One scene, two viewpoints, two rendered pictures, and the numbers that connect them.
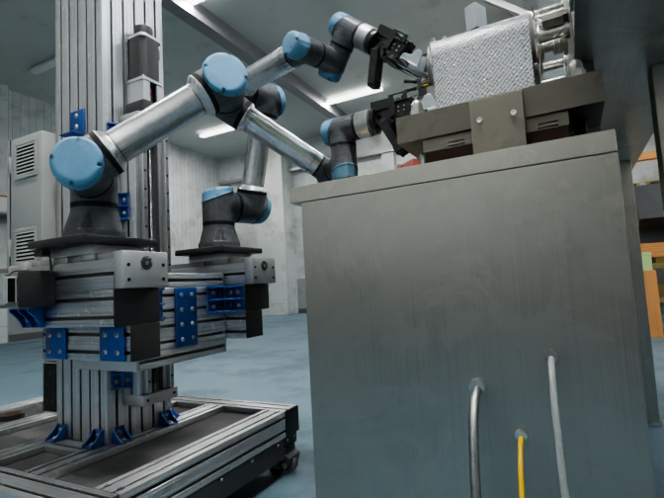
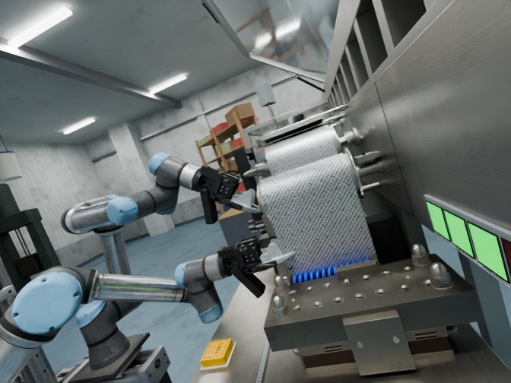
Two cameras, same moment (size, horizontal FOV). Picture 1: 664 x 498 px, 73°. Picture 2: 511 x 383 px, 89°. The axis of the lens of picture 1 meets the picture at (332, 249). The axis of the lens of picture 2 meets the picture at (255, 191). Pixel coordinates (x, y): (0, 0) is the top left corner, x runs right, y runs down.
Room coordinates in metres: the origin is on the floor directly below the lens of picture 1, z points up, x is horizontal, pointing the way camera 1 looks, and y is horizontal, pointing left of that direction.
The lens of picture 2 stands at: (0.45, -0.12, 1.36)
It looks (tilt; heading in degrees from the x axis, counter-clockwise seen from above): 6 degrees down; 347
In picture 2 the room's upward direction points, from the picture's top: 19 degrees counter-clockwise
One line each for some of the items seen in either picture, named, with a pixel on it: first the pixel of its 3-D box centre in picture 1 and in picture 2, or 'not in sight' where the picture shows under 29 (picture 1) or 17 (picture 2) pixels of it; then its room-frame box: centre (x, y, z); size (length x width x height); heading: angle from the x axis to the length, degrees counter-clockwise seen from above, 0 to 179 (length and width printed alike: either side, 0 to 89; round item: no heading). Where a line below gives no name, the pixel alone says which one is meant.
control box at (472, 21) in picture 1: (474, 21); (264, 95); (1.66, -0.60, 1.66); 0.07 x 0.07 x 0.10; 37
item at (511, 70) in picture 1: (482, 95); (322, 238); (1.08, -0.40, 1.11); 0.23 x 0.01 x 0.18; 62
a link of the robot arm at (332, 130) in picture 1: (341, 130); (195, 273); (1.26, -0.05, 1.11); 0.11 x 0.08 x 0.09; 62
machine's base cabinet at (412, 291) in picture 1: (519, 328); not in sight; (1.99, -0.81, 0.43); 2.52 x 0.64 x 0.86; 152
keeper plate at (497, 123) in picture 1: (497, 124); (378, 343); (0.87, -0.34, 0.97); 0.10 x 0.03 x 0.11; 62
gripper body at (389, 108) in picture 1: (392, 115); (241, 257); (1.19, -0.19, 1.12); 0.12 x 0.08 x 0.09; 62
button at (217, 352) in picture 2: not in sight; (217, 352); (1.16, -0.03, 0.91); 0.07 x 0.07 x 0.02; 62
